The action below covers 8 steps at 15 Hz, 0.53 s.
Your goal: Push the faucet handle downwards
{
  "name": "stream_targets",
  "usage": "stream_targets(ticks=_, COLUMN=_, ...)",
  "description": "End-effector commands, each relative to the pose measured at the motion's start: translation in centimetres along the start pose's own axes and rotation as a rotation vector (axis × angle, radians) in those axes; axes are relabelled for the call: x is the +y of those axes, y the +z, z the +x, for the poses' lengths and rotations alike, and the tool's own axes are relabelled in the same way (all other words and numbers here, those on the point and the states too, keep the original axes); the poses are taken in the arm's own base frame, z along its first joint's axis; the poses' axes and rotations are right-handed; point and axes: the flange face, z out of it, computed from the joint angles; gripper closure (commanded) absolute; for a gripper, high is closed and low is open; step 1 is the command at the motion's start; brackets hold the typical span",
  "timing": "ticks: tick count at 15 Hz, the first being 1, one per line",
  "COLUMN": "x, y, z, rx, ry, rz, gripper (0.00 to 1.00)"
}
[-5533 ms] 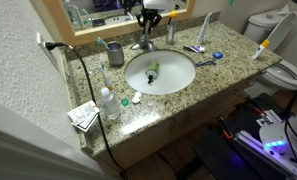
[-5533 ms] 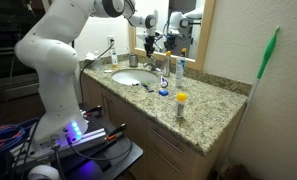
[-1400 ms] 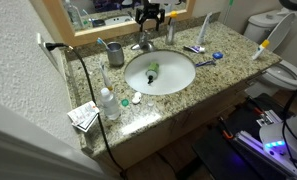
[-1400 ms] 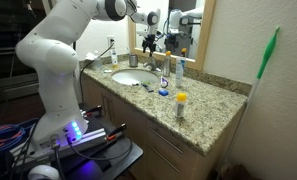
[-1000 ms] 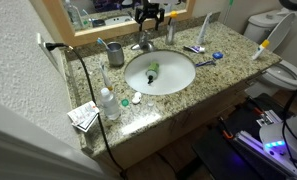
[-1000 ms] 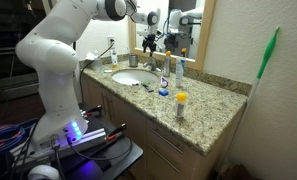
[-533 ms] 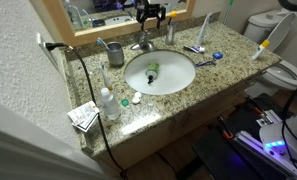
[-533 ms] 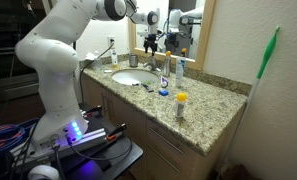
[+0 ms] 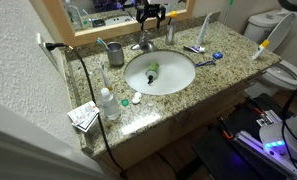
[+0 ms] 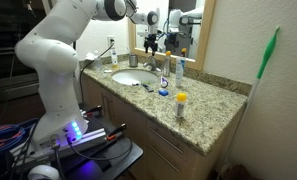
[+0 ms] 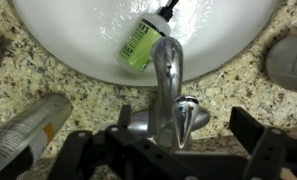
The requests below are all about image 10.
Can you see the black robot cart platform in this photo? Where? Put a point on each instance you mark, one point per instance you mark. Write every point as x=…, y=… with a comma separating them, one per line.
x=114, y=156

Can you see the black orange clamp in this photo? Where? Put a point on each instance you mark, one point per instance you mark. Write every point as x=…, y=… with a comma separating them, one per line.
x=93, y=110
x=117, y=131

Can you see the tall white standing tube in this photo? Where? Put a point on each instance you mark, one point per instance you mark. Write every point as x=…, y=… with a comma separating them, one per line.
x=180, y=71

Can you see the silver spray can yellow cap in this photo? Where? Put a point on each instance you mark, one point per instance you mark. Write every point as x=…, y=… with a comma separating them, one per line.
x=167, y=65

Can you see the green bottle with black pump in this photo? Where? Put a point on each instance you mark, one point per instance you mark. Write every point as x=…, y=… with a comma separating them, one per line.
x=146, y=82

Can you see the aluminium mounting rail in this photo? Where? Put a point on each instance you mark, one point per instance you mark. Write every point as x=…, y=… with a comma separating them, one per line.
x=88, y=138

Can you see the wood framed wall mirror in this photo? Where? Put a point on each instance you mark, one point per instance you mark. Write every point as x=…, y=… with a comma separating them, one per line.
x=201, y=40

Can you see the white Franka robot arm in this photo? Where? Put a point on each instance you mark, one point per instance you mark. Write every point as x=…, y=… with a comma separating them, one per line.
x=54, y=56

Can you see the white round object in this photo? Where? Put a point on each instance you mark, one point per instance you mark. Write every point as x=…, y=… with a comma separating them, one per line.
x=43, y=173

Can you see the white wall outlet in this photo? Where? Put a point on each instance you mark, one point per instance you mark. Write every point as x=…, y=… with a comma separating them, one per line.
x=111, y=41

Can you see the white oval sink basin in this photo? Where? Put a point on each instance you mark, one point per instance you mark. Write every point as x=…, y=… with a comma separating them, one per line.
x=134, y=76

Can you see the wooden vanity cabinet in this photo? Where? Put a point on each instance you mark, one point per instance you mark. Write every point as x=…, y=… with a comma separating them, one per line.
x=131, y=123

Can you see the grey metal cup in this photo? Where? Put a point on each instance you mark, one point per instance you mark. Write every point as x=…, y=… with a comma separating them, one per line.
x=133, y=61

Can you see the white bottle with yellow cap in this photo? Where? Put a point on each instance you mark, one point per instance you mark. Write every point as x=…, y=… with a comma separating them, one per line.
x=180, y=106

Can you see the blue floss container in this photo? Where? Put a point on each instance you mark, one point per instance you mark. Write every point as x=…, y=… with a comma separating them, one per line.
x=163, y=92

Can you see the clear plastic bottle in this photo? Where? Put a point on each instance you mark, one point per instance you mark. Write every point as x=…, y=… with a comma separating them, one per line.
x=98, y=61

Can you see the white contact lens case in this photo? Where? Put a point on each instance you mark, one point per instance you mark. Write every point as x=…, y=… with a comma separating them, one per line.
x=107, y=71

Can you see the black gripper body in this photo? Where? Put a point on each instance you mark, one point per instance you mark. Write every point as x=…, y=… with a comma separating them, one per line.
x=151, y=38

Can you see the chrome faucet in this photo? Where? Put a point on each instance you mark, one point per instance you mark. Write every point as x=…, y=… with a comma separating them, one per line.
x=152, y=67

